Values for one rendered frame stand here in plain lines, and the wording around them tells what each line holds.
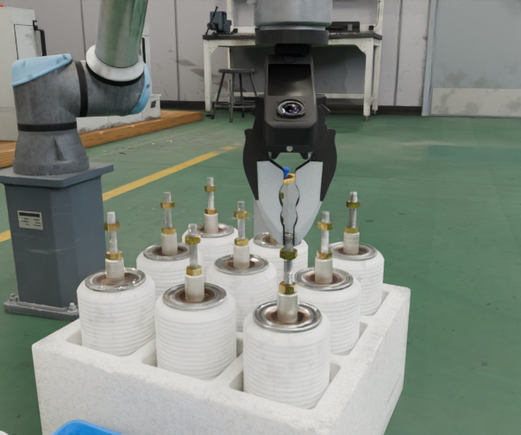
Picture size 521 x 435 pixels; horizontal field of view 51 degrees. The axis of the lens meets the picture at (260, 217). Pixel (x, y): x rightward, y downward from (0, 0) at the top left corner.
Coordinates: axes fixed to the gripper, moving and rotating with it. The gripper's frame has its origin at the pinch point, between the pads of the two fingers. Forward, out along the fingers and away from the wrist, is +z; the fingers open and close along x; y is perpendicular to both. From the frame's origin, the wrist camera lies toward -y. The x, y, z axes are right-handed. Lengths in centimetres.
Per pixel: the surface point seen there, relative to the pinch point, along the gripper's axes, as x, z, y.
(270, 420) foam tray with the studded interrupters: 1.4, 17.2, -7.0
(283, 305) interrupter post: 0.5, 7.7, -0.4
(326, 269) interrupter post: -4.5, 7.8, 10.6
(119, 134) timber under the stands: 124, 30, 318
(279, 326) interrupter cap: 0.8, 9.4, -2.1
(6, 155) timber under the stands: 149, 28, 215
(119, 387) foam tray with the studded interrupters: 19.2, 18.8, 0.0
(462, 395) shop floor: -28, 35, 26
